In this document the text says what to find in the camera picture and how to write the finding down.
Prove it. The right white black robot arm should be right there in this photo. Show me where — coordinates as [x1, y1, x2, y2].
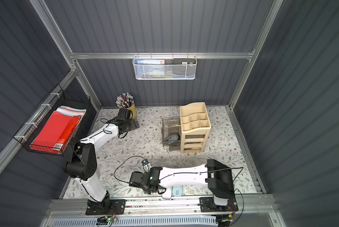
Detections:
[128, 159, 235, 206]

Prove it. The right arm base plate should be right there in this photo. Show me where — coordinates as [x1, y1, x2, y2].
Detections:
[199, 197, 239, 213]

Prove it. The yellow pen cup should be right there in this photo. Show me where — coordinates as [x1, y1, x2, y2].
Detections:
[128, 103, 137, 119]

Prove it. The white wire wall basket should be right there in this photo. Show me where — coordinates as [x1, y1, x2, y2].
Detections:
[132, 55, 197, 80]

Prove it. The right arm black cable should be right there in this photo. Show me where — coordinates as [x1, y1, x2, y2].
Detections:
[113, 155, 245, 219]

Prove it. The black device in basket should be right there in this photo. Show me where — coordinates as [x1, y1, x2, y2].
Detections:
[173, 58, 197, 65]

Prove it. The beige drawer organizer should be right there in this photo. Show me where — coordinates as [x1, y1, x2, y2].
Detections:
[179, 102, 212, 153]

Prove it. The black wire side basket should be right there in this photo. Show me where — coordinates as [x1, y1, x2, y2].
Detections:
[14, 90, 91, 156]

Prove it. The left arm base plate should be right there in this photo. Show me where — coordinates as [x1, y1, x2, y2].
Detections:
[85, 199, 126, 216]

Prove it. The light blue computer mouse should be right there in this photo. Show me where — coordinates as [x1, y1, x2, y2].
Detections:
[172, 185, 183, 197]

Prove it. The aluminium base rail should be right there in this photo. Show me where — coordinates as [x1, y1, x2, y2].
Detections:
[44, 194, 279, 218]

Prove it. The bundle of pens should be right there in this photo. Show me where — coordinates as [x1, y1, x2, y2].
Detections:
[116, 92, 134, 109]

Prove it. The blue box in basket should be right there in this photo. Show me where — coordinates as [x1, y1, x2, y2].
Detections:
[133, 59, 165, 78]

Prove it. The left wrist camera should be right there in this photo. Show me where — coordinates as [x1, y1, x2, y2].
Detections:
[117, 108, 133, 121]

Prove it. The red folder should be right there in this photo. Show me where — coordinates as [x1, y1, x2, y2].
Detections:
[30, 111, 81, 154]

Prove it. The small green circuit board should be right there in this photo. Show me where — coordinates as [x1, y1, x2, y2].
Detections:
[96, 216, 118, 227]

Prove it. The drawer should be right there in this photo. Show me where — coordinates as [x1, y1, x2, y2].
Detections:
[162, 117, 181, 151]

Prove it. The white ventilation grille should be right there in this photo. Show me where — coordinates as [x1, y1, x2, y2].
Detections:
[51, 215, 218, 227]

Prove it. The dark grey computer mouse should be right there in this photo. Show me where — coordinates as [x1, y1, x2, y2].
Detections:
[163, 133, 180, 142]

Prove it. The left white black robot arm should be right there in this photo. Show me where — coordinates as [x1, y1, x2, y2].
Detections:
[64, 119, 139, 202]

